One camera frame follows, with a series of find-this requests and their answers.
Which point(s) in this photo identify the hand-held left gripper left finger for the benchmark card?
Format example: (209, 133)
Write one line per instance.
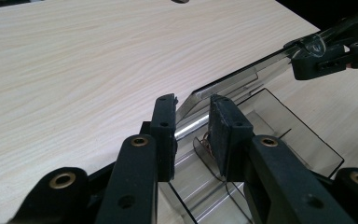
(164, 137)

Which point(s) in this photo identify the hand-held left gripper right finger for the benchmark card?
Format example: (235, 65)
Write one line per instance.
(227, 137)

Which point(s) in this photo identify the clear plastic compartment box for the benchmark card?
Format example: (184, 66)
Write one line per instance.
(270, 124)

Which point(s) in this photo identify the dark round table grommet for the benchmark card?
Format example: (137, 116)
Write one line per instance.
(180, 1)

